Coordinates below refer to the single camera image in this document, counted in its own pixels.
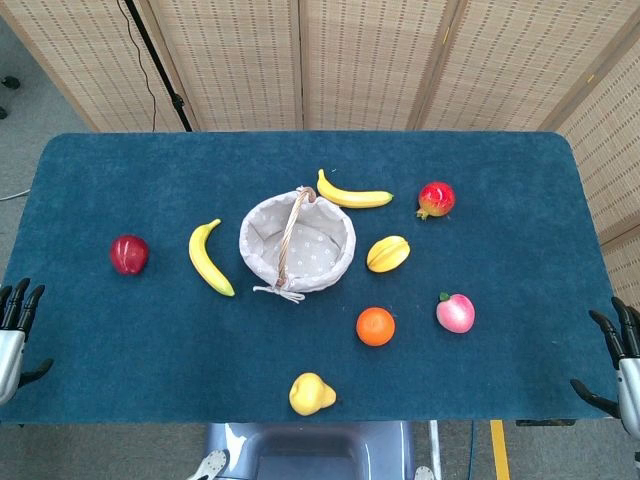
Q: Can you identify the thin black cable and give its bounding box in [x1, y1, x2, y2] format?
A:
[116, 0, 157, 126]

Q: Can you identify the wicker basket with cloth lining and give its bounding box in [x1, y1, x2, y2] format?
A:
[238, 185, 358, 305]

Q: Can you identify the red pomegranate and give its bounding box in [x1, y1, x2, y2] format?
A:
[415, 181, 457, 221]

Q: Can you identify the yellow pear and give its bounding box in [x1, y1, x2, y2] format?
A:
[288, 372, 338, 417]

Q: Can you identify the black tripod stand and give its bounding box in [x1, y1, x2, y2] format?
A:
[122, 0, 196, 133]

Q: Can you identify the red apple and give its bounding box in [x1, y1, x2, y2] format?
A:
[109, 234, 150, 276]

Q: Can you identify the bamboo folding screen panel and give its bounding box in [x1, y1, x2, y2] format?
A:
[407, 0, 631, 132]
[0, 0, 199, 133]
[539, 29, 640, 301]
[298, 0, 451, 132]
[139, 0, 305, 133]

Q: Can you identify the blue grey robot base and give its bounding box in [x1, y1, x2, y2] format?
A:
[203, 421, 417, 480]

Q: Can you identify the yellow starfruit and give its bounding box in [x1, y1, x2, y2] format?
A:
[366, 235, 412, 274]

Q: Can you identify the pink peach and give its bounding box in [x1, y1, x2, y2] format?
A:
[435, 292, 477, 334]

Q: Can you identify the white table leg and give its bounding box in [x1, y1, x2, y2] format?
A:
[427, 420, 442, 469]

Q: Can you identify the yellow plastic banana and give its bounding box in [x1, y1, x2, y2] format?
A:
[316, 168, 395, 210]
[188, 218, 236, 298]

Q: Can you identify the blue table cloth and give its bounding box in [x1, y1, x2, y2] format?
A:
[0, 130, 624, 426]

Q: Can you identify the orange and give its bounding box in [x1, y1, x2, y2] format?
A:
[355, 306, 397, 347]

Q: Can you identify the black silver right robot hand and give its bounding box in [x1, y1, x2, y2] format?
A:
[569, 296, 640, 436]

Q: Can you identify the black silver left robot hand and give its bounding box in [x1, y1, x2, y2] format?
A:
[0, 277, 55, 407]

